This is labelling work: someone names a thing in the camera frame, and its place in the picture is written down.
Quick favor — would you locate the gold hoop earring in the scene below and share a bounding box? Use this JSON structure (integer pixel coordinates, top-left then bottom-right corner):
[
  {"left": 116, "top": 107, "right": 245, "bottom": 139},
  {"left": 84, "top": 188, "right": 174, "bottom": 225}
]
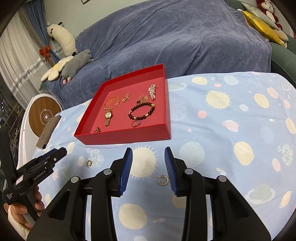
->
[
  {"left": 157, "top": 175, "right": 169, "bottom": 186},
  {"left": 86, "top": 160, "right": 93, "bottom": 168}
]

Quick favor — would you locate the gold wrist watch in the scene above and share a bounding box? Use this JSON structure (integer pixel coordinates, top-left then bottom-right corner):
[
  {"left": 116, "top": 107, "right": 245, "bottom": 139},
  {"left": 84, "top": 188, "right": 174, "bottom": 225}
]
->
[{"left": 104, "top": 107, "right": 114, "bottom": 126}]

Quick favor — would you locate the dark beaded bracelet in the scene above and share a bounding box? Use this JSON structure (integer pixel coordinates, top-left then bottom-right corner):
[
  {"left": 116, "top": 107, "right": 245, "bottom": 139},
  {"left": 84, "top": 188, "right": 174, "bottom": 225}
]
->
[{"left": 128, "top": 102, "right": 156, "bottom": 121}]

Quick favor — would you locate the gold chain necklace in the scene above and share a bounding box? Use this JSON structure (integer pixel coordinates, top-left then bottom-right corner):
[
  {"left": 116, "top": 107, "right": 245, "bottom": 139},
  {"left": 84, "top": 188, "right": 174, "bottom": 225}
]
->
[{"left": 135, "top": 93, "right": 150, "bottom": 105}]

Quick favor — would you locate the red jewelry tray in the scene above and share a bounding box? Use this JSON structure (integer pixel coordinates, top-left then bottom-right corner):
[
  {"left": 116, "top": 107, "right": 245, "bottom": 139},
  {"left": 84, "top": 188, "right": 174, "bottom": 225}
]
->
[{"left": 74, "top": 64, "right": 171, "bottom": 145}]

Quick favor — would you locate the left hand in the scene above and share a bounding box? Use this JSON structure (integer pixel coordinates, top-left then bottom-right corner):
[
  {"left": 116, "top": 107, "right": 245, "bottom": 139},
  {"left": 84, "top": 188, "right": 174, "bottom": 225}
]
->
[{"left": 4, "top": 186, "right": 45, "bottom": 230}]

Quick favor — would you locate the white round wooden table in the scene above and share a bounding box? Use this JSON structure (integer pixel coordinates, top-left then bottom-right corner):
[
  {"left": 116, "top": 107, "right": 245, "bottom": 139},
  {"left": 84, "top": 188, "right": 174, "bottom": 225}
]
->
[{"left": 17, "top": 93, "right": 63, "bottom": 168}]

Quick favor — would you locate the light blue planet sheet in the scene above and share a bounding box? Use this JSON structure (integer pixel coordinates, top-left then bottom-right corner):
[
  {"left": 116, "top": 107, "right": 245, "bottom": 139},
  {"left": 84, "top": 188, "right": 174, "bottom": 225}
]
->
[{"left": 31, "top": 71, "right": 296, "bottom": 241}]

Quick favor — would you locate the flower shaped cushion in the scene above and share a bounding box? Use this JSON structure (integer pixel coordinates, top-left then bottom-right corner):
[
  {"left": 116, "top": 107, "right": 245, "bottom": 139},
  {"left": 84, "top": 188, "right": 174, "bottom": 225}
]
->
[{"left": 41, "top": 56, "right": 74, "bottom": 82}]

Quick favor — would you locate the pink pearl hair clip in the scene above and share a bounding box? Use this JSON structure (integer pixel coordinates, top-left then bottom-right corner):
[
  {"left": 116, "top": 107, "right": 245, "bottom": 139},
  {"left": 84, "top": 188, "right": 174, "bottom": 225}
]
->
[{"left": 149, "top": 84, "right": 156, "bottom": 101}]

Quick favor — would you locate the white sheer curtain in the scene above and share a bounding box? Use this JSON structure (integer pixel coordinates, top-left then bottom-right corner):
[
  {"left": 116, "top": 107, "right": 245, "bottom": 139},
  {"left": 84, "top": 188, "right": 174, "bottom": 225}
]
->
[{"left": 1, "top": 13, "right": 51, "bottom": 108}]

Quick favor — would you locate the grey plush toy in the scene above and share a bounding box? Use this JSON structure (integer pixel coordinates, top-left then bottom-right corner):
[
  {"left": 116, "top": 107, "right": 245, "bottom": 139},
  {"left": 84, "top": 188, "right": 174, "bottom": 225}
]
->
[{"left": 61, "top": 49, "right": 93, "bottom": 85}]

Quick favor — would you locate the red bow tieback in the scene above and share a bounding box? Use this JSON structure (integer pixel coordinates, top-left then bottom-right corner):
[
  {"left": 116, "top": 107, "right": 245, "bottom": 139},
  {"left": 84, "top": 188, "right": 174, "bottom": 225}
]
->
[{"left": 39, "top": 45, "right": 52, "bottom": 63}]

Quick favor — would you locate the white cow plush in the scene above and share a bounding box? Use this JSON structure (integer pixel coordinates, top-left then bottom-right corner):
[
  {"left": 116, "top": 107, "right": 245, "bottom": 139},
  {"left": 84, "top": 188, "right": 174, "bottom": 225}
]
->
[{"left": 47, "top": 22, "right": 77, "bottom": 57}]

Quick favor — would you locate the blue grey velvet blanket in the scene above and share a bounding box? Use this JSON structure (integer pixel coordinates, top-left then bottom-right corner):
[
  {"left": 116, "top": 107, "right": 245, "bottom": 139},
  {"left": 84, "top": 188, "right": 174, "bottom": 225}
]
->
[{"left": 47, "top": 1, "right": 272, "bottom": 109}]

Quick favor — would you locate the blue curtain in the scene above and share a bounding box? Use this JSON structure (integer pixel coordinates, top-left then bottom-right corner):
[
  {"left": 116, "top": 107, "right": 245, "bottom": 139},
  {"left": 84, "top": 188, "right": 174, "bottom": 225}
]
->
[{"left": 23, "top": 1, "right": 60, "bottom": 63}]

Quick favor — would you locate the green sofa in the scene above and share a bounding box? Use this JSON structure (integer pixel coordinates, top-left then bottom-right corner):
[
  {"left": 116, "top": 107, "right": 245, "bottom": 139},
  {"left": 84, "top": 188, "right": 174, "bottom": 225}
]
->
[{"left": 227, "top": 0, "right": 296, "bottom": 82}]

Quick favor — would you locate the gold yellow pillow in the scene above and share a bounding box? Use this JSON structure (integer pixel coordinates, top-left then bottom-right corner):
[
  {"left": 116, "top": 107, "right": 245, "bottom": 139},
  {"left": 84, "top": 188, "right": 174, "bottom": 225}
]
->
[{"left": 241, "top": 11, "right": 284, "bottom": 47}]

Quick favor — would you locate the grey green pillow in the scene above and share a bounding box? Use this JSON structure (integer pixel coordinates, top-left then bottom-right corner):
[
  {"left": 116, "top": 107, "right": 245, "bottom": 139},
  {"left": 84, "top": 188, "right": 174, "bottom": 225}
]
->
[{"left": 241, "top": 2, "right": 279, "bottom": 30}]

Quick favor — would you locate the red monkey plush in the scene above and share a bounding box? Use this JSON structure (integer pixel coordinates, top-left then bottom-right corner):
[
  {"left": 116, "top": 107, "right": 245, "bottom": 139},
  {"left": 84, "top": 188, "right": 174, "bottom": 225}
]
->
[{"left": 256, "top": 0, "right": 282, "bottom": 30}]

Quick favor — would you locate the orange gold chain bracelet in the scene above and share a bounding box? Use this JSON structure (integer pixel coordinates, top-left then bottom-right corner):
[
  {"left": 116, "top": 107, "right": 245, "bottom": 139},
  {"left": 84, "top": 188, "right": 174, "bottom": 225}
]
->
[{"left": 103, "top": 96, "right": 121, "bottom": 112}]

